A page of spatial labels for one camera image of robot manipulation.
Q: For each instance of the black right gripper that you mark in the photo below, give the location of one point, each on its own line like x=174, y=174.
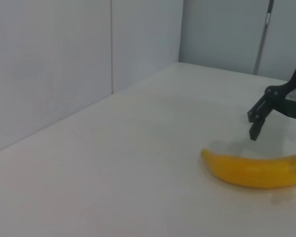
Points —
x=293, y=108

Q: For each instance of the metal stand pole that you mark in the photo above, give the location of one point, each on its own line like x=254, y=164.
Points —
x=261, y=44

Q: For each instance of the yellow banana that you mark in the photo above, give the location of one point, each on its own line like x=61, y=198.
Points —
x=249, y=172

